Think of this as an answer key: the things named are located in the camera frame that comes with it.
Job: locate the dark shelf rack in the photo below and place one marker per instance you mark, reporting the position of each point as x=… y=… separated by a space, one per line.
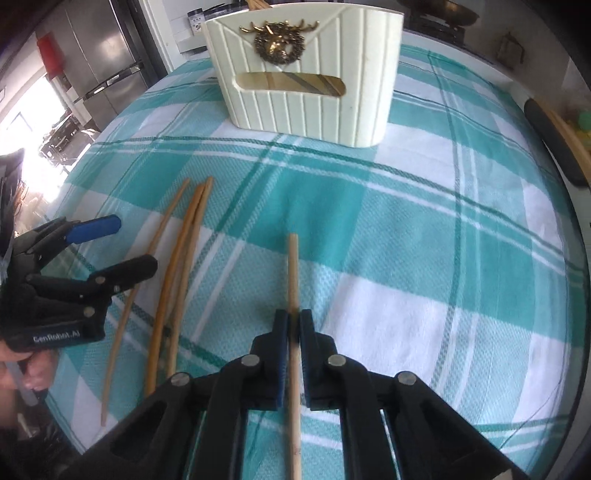
x=64 y=138

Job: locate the black frying pan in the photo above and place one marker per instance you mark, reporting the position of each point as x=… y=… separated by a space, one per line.
x=443 y=11

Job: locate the teal checked tablecloth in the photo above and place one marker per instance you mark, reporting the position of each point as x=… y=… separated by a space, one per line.
x=415 y=230

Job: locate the red fridge hanger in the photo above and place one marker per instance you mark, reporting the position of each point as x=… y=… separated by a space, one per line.
x=50 y=53

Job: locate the stainless steel fridge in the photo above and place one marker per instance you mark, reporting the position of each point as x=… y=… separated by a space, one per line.
x=106 y=55

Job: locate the wooden cutting board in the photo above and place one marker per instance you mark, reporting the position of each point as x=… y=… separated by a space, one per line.
x=577 y=143

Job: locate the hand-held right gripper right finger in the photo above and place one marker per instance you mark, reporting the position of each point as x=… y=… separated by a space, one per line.
x=305 y=355

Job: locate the dark glass press pot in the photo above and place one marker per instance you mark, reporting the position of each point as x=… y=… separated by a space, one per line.
x=510 y=53

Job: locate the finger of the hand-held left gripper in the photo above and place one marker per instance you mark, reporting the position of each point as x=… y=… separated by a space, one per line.
x=134 y=270
x=97 y=228

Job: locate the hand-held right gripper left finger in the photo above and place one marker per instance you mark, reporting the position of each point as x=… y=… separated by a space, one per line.
x=280 y=364

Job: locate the cream ribbed utensil holder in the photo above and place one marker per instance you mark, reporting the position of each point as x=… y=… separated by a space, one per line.
x=300 y=120

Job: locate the person's left hand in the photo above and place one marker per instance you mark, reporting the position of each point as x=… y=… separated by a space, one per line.
x=27 y=369

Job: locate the gas stove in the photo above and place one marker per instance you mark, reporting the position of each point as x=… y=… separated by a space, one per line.
x=438 y=32

